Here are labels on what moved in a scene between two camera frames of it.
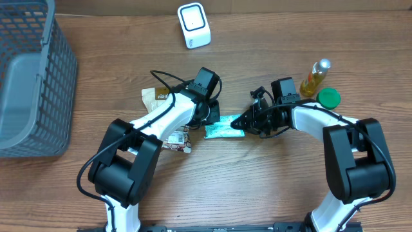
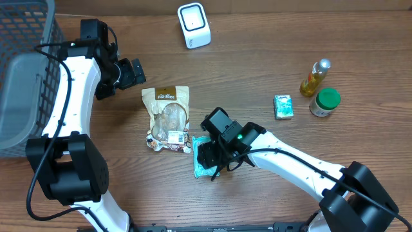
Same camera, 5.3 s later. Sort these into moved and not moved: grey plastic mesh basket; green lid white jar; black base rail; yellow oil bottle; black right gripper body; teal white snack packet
Moved: black right gripper body; teal white snack packet
Not moved: grey plastic mesh basket; green lid white jar; black base rail; yellow oil bottle
